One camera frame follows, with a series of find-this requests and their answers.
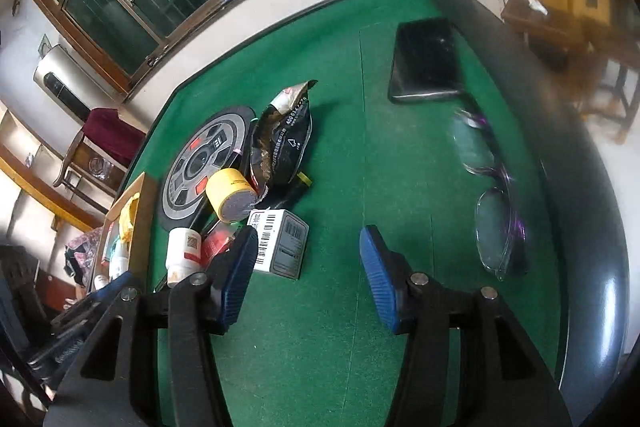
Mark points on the round grey control dial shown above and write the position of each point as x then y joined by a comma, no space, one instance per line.
200,157

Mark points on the yellow cracker packet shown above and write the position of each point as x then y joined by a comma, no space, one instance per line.
127,217

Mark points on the eyeglasses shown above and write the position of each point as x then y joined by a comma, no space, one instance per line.
492,227

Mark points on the black snack bag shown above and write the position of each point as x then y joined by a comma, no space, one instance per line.
287,142

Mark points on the black plastic stool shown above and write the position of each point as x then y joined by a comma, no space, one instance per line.
20,277

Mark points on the small white ribbed-cap bottle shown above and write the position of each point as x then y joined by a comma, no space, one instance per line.
182,252

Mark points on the cardboard box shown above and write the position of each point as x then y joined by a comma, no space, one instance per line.
145,217

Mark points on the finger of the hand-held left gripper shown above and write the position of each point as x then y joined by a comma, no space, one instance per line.
114,284

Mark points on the standing air conditioner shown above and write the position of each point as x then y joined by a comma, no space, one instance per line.
55,77

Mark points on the wooden shelf cabinet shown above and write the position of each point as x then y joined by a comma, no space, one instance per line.
30,187

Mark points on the maroon cloth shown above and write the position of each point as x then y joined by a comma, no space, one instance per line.
112,134

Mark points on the small white barcode box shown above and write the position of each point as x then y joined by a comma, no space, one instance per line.
285,247

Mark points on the small red packet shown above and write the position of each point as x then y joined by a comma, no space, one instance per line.
217,244

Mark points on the yellow jar with silver lid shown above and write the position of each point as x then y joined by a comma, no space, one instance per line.
225,189

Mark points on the wooden chair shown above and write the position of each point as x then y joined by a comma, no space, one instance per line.
67,157

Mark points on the wooden stool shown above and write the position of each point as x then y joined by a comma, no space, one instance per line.
540,22

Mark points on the black smartphone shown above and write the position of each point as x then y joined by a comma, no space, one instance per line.
425,57

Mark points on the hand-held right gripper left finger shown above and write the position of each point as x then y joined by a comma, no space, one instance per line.
237,277

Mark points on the clear glass jar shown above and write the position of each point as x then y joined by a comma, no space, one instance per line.
100,168

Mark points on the pile of clothes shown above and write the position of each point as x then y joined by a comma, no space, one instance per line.
82,257

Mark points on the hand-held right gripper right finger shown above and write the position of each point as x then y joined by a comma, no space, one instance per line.
382,277

